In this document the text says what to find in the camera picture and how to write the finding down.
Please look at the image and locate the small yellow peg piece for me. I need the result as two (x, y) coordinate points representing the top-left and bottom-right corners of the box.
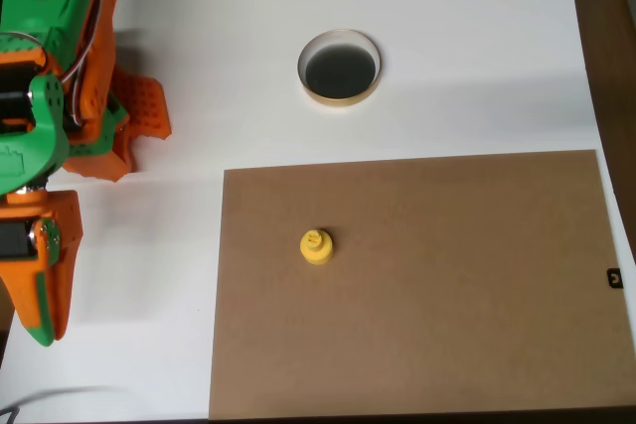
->
(299, 228), (335, 267)

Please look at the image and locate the round dish with dark bottom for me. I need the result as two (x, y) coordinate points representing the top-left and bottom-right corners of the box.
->
(296, 28), (384, 108)

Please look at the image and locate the brown cardboard sheet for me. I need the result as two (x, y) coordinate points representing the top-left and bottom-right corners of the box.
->
(208, 149), (636, 420)

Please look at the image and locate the large white base sheet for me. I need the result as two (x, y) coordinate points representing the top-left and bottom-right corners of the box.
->
(0, 0), (636, 424)

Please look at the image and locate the thin grey cable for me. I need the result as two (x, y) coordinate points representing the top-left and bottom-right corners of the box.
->
(0, 385), (125, 424)

